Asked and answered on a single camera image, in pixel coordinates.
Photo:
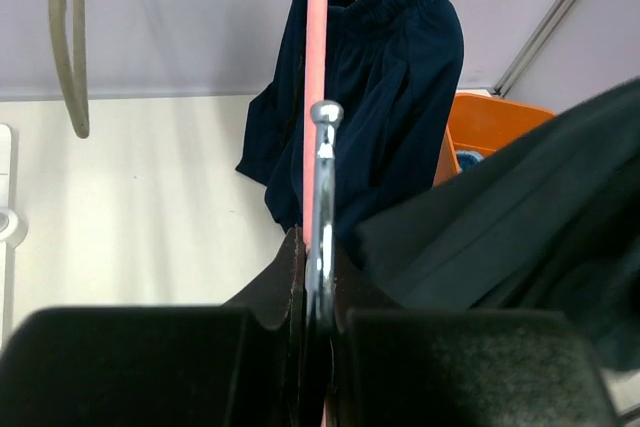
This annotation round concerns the navy blue shorts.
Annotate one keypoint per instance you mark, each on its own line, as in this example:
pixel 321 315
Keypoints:
pixel 393 66

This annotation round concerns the black shorts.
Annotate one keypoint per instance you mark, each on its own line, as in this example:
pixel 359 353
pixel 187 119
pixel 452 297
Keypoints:
pixel 549 222

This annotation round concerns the pink hanger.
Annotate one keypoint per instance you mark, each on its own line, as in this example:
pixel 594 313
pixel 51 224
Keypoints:
pixel 318 394

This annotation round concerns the light blue shorts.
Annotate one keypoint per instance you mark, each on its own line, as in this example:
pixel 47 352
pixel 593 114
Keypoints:
pixel 467 159

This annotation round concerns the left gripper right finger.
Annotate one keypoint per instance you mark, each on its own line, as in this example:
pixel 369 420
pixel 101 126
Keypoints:
pixel 395 366

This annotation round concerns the grey hanger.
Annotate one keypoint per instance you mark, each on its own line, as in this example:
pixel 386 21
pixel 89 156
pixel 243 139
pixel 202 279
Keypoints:
pixel 70 58

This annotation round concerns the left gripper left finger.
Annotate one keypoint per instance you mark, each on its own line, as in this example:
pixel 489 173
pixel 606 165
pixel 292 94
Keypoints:
pixel 235 364

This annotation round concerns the orange plastic basket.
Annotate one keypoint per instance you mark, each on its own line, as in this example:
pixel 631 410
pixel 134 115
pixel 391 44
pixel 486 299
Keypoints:
pixel 483 124

